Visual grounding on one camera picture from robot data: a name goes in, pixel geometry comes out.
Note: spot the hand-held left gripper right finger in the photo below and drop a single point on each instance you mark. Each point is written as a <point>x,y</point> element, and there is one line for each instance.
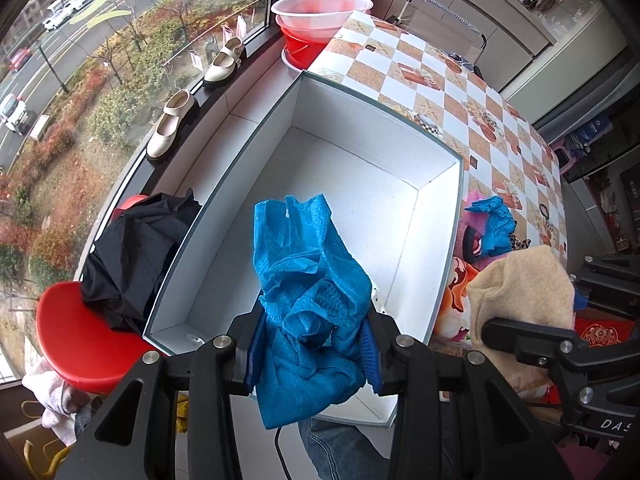
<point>373,360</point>

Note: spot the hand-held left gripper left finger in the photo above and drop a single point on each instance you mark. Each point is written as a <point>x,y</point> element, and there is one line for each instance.
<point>247,360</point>

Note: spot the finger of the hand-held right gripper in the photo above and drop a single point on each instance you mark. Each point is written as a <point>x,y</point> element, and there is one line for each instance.
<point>530,342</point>
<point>610,280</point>

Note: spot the beige fleece cloth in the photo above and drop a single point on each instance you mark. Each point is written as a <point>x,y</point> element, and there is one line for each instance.
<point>520,290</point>

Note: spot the large blue mesh cloth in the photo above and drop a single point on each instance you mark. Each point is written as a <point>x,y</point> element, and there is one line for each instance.
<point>300,270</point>

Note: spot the small blue cloth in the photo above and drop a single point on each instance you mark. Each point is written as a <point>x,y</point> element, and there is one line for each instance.
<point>492,225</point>

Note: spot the grey box with white interior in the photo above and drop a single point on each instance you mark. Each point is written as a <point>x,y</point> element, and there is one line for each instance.
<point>350,185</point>

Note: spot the person's jeans leg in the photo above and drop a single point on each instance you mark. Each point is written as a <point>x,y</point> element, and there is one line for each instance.
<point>345,452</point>

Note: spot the pink patterned cloth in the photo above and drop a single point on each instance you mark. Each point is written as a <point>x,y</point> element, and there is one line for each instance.
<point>467,237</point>

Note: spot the dark cabinet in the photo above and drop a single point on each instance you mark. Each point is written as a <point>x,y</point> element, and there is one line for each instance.
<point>607,140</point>

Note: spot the black garment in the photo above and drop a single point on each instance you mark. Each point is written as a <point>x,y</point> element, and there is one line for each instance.
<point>135,250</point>

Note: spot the red plastic stool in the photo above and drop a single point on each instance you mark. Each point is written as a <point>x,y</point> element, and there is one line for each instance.
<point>127,204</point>
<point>75,340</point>

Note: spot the white cloth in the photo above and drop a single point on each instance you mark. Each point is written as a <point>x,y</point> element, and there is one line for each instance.
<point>50,400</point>

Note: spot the yellow metal chair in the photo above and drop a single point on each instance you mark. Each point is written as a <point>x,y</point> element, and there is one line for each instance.
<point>40,455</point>

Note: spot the checkered printed tablecloth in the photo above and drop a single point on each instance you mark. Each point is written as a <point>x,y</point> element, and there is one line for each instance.
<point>425,75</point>

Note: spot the red plastic bucket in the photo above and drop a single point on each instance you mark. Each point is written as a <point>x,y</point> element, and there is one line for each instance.
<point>302,45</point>

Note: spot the white van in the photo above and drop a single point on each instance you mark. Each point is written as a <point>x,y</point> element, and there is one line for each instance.
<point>12,112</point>

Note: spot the white plastic basin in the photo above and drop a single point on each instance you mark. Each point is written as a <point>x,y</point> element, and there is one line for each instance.
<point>320,10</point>

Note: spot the red car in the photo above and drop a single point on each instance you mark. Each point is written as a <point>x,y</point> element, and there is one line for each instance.
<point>19,59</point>

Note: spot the wrapped metal rail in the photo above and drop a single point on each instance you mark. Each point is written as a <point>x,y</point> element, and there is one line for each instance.
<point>445,7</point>

